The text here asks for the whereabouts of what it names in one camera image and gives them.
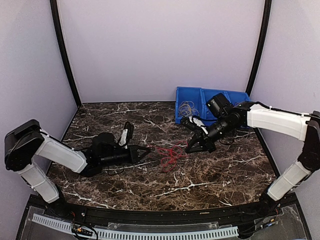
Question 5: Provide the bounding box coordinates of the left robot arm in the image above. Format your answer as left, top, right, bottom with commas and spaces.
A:
4, 119, 151, 218

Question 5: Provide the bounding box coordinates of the right blue storage bin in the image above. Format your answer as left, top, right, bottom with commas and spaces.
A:
224, 90, 257, 129

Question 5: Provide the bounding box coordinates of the black left corner post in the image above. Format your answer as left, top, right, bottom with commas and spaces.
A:
49, 0, 82, 108

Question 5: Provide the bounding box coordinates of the left blue storage bin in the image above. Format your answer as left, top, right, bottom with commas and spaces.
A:
175, 86, 202, 124

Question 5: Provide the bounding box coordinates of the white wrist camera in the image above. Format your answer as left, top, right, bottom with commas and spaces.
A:
180, 116, 208, 134
117, 121, 134, 149

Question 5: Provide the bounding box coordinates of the black front rail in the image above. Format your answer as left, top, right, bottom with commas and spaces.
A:
24, 193, 301, 232

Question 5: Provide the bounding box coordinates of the white slotted cable duct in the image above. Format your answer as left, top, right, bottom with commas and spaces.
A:
32, 213, 239, 240

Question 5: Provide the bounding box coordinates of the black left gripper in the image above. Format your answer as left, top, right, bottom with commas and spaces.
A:
100, 145, 151, 168

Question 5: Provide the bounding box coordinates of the middle blue storage bin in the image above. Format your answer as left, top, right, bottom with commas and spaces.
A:
200, 88, 232, 127

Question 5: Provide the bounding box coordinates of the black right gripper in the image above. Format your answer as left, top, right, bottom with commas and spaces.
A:
185, 114, 238, 153

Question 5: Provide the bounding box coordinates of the black right corner post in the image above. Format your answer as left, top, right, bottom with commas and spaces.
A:
245, 0, 272, 97

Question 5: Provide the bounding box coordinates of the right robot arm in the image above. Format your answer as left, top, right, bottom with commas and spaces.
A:
180, 93, 320, 217

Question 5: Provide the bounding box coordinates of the blue storage bin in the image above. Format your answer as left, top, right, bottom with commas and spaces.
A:
224, 90, 257, 129
175, 86, 202, 124
200, 88, 232, 127

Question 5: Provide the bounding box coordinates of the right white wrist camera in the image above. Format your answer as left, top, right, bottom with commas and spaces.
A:
180, 116, 208, 134

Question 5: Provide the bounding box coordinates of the black corner post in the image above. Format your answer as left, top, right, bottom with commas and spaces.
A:
245, 0, 272, 97
49, 0, 82, 108

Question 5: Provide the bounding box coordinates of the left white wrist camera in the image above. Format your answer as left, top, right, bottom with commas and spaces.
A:
117, 121, 134, 149

